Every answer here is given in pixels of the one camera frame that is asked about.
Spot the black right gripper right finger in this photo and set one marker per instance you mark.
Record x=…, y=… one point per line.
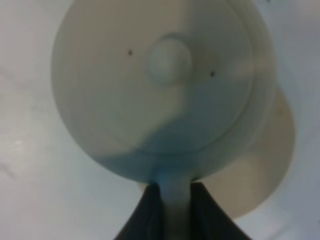
x=206, y=220

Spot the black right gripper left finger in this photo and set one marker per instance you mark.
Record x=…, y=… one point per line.
x=146, y=222

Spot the beige teapot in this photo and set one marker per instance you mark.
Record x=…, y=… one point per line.
x=164, y=91

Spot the beige teapot saucer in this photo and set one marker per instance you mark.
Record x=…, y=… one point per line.
x=244, y=184

